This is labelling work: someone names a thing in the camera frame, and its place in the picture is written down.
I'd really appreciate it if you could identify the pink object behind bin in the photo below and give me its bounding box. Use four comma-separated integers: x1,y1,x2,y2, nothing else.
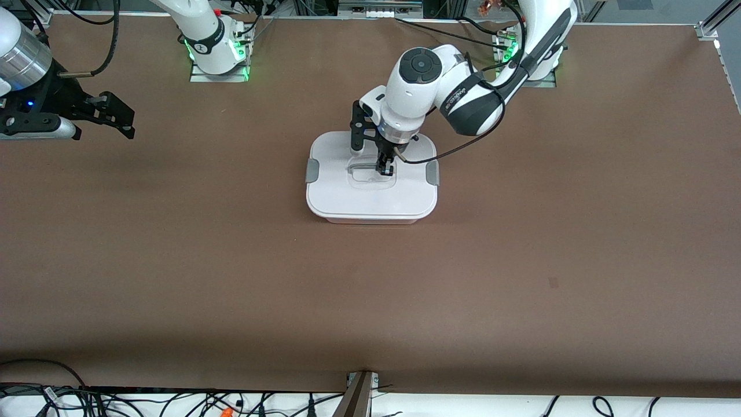
316,214,430,226

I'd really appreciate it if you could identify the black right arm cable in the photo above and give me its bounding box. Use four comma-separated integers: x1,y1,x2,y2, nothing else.
26,0,121,79

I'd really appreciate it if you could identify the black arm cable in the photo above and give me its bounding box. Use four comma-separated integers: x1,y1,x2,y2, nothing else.
395,0,571,166
26,0,121,79

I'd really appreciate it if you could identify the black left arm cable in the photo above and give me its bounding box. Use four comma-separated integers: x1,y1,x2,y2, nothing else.
395,0,571,166

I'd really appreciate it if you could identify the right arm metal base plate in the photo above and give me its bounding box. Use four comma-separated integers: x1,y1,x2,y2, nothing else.
190,57,251,83

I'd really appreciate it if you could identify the long black table cable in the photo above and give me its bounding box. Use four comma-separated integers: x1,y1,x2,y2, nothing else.
395,17,503,50

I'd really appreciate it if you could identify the aluminium background frame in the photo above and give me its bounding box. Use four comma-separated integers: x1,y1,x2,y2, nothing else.
338,0,424,19

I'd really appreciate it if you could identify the short black table cable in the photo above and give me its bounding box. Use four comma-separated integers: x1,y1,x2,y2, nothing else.
457,16,516,41

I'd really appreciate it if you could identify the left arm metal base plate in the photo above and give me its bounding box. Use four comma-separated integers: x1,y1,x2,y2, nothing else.
495,32,557,89

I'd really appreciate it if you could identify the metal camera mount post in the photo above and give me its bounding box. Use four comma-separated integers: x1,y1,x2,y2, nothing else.
333,371,380,417

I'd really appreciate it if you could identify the black arched floor cable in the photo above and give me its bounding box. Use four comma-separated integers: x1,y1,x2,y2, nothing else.
0,359,89,390

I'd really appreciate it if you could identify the aluminium table edge rail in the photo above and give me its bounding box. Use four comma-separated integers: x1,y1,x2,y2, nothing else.
713,38,741,114

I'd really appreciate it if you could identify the aluminium frame profile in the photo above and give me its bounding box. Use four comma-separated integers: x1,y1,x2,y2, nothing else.
697,0,741,41

